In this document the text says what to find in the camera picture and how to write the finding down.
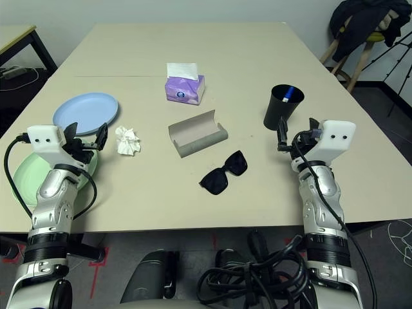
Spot grey glasses case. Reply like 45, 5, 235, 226
167, 109, 230, 160

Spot black sunglasses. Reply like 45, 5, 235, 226
198, 150, 248, 196

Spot dark grey robot leg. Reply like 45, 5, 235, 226
214, 247, 256, 309
120, 249, 181, 305

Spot purple tissue box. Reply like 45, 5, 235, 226
164, 62, 207, 106

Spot light green plate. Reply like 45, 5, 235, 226
12, 149, 99, 207

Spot black tripod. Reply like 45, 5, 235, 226
370, 30, 412, 117

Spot white tissue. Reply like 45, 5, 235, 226
115, 126, 143, 157

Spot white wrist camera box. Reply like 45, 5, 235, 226
26, 125, 77, 167
302, 120, 357, 162

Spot grey power strip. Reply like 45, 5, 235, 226
1, 66, 27, 80

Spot dark grey robot right leg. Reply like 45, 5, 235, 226
214, 247, 256, 309

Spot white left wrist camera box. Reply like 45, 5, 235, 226
26, 125, 77, 167

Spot dark grey robot left leg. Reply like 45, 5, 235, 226
120, 249, 181, 305

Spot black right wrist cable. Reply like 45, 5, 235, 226
291, 127, 379, 309

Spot black jacket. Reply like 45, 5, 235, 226
328, 0, 412, 64

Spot black cable bundle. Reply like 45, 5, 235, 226
196, 230, 312, 309

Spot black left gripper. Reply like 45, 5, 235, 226
62, 122, 109, 165

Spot thin white floor cable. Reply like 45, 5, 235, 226
0, 66, 40, 93

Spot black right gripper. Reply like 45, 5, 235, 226
277, 117, 321, 161

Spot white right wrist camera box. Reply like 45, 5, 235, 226
302, 120, 357, 162

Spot beige side table black frame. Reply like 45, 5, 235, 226
0, 24, 59, 81

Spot black cup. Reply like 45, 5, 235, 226
263, 84, 306, 131

